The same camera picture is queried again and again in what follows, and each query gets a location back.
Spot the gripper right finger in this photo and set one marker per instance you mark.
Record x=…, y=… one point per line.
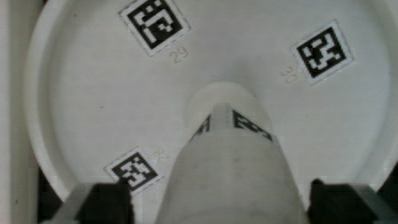
x=347, y=204

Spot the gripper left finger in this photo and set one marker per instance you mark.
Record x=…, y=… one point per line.
x=98, y=205

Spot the white cylindrical table leg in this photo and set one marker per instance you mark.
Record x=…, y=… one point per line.
x=232, y=185

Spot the white round table top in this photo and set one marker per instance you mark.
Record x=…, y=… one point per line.
x=129, y=53

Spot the white frame rail fixture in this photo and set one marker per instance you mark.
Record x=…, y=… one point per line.
x=18, y=165

